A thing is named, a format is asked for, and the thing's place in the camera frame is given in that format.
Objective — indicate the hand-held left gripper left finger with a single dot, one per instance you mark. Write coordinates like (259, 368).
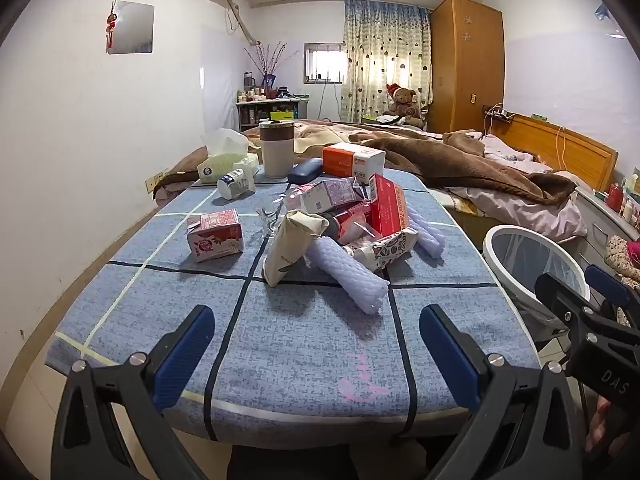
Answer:
(182, 355)

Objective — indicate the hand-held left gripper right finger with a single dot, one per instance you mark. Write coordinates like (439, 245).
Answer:
(450, 360)

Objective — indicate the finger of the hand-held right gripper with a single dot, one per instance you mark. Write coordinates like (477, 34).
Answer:
(607, 287)
(562, 300)

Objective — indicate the white bin with clear liner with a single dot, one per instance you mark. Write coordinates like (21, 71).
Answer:
(525, 270)

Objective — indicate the pink milk carton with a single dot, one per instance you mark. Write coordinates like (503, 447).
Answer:
(215, 237)

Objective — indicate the patterned paper wrapper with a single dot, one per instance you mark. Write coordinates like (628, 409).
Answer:
(385, 250)

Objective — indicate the lavender foam net sleeve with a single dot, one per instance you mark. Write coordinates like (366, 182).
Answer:
(347, 277)
(427, 232)

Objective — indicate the beige paper carton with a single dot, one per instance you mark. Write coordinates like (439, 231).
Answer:
(287, 250)

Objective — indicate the red cardboard box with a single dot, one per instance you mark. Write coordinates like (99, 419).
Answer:
(390, 207)

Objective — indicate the clear plastic wrapper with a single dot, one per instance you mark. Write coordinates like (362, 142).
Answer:
(272, 215)

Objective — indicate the red drink can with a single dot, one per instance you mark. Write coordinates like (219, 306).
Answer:
(345, 222)

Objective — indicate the purple drink carton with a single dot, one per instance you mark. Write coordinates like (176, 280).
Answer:
(325, 195)

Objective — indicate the person's right hand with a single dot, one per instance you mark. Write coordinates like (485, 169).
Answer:
(602, 425)

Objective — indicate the floral cloth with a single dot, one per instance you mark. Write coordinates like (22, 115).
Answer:
(622, 260)

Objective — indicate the grey nightstand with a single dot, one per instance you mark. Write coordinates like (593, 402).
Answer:
(600, 230)

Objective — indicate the red mug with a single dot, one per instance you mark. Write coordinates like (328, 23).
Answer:
(613, 195)

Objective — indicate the pink quilt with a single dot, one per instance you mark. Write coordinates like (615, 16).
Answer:
(540, 210)

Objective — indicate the blue checked tablecloth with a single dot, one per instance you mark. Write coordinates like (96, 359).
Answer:
(300, 350)

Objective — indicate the wooden headboard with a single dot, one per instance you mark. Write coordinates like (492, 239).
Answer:
(575, 152)

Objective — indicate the brown blanket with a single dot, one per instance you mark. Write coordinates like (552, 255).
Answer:
(450, 165)

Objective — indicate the small white bottle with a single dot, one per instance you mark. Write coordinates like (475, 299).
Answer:
(235, 183)

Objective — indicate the power strip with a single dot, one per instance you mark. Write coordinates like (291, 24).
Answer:
(497, 114)

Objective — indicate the green tissue pack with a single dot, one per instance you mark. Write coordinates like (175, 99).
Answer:
(222, 160)

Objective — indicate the dark blue glasses case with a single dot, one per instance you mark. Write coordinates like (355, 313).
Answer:
(305, 170)

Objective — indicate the orange and white box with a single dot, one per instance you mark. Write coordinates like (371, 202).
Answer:
(352, 160)

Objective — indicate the beige cup with brown band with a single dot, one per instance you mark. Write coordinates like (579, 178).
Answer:
(276, 152)

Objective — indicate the teddy bear with red hat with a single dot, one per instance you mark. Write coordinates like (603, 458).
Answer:
(402, 102)

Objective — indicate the wooden wardrobe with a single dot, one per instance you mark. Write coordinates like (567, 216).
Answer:
(465, 65)

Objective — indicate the cluttered shelf unit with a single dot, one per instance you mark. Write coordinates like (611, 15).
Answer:
(267, 110)

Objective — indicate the heart print curtain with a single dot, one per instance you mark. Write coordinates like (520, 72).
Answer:
(385, 60)

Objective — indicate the dried branches in vase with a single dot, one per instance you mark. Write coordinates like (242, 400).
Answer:
(265, 67)

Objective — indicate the small window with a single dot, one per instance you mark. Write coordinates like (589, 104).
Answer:
(325, 62)

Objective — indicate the red hanging ornament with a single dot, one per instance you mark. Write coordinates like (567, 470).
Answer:
(112, 27)

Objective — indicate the wrapped air conditioner pipe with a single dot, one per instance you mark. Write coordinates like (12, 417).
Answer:
(242, 20)

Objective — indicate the wall socket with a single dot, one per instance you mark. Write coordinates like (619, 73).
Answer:
(154, 181)

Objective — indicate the blue wall sticker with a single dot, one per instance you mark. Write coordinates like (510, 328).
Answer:
(602, 11)

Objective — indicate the grey wall panel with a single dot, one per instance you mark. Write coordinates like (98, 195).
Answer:
(135, 27)

